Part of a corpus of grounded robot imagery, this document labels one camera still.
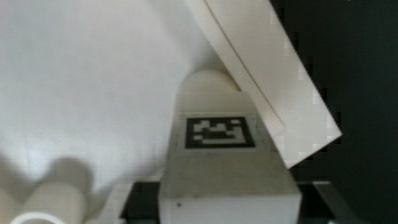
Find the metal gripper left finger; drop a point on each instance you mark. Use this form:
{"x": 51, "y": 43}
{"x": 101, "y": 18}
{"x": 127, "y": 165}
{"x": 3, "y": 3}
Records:
{"x": 133, "y": 205}

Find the white square table top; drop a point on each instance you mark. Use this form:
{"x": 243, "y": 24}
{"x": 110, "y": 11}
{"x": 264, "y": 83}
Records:
{"x": 97, "y": 57}

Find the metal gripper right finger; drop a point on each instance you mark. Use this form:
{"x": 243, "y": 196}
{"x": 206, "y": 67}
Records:
{"x": 325, "y": 208}

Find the white table leg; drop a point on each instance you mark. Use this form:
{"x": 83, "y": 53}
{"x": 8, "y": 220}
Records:
{"x": 227, "y": 185}
{"x": 56, "y": 205}

